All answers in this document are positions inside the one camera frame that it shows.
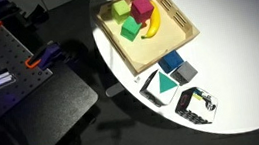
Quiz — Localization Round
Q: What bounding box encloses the pink block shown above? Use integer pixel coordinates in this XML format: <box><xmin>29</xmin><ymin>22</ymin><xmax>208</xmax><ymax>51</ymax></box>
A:
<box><xmin>128</xmin><ymin>0</ymin><xmax>157</xmax><ymax>26</ymax></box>

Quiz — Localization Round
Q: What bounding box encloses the blue block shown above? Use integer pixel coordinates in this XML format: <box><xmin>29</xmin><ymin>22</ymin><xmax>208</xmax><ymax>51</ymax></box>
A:
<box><xmin>156</xmin><ymin>48</ymin><xmax>187</xmax><ymax>77</ymax></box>

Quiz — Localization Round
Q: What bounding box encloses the dark green block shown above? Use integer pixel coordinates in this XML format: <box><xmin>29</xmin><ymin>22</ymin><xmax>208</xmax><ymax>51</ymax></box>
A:
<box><xmin>117</xmin><ymin>13</ymin><xmax>145</xmax><ymax>44</ymax></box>

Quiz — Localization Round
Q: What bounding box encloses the gray block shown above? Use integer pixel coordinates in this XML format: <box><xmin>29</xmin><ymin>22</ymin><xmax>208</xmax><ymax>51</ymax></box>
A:
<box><xmin>168</xmin><ymin>59</ymin><xmax>201</xmax><ymax>88</ymax></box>

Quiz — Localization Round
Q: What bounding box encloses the light green block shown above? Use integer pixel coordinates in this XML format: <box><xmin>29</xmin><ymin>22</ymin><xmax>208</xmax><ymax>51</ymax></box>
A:
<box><xmin>109</xmin><ymin>0</ymin><xmax>134</xmax><ymax>26</ymax></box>

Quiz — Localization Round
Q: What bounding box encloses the gray table foot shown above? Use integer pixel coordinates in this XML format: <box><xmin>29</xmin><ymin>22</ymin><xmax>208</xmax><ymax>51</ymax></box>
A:
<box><xmin>104</xmin><ymin>81</ymin><xmax>127</xmax><ymax>99</ymax></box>

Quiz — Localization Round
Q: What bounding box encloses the wooden tray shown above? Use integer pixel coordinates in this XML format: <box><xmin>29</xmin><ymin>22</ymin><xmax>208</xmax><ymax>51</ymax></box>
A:
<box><xmin>94</xmin><ymin>0</ymin><xmax>205</xmax><ymax>80</ymax></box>

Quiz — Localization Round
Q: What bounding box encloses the yellow banana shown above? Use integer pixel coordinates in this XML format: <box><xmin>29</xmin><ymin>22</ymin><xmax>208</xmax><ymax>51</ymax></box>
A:
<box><xmin>135</xmin><ymin>0</ymin><xmax>164</xmax><ymax>41</ymax></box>

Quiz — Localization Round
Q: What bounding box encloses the black white marker card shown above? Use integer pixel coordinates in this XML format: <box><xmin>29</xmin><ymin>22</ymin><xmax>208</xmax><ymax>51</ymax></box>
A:
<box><xmin>171</xmin><ymin>83</ymin><xmax>222</xmax><ymax>130</ymax></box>

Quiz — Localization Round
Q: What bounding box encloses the black side table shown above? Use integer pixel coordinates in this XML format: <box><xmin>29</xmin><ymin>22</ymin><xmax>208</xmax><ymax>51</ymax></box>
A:
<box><xmin>0</xmin><ymin>58</ymin><xmax>106</xmax><ymax>145</ymax></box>

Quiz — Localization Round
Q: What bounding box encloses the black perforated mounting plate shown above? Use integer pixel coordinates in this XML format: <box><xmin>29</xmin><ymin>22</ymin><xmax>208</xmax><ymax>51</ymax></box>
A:
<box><xmin>0</xmin><ymin>17</ymin><xmax>57</xmax><ymax>103</ymax></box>

